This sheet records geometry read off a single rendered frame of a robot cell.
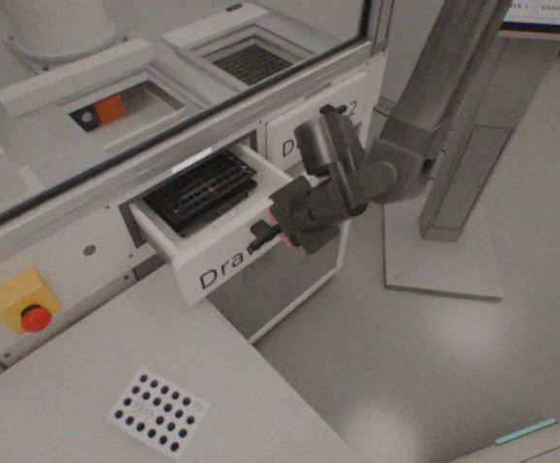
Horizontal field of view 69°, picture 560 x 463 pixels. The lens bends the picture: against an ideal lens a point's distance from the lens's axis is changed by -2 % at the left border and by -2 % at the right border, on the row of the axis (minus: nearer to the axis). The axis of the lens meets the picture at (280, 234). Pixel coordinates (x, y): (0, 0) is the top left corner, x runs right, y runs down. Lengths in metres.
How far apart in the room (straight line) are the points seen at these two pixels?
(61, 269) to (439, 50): 0.60
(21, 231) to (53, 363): 0.24
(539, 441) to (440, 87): 1.04
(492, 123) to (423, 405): 0.94
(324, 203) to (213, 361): 0.34
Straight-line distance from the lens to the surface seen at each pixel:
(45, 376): 0.78
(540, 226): 2.19
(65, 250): 0.71
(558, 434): 1.36
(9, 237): 0.65
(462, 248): 1.87
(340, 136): 0.50
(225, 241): 0.63
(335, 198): 0.48
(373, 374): 1.53
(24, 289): 0.68
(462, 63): 0.46
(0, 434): 0.78
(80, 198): 0.66
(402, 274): 1.72
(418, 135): 0.45
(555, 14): 1.25
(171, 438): 0.64
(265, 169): 0.78
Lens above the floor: 1.40
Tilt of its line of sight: 51 degrees down
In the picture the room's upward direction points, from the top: straight up
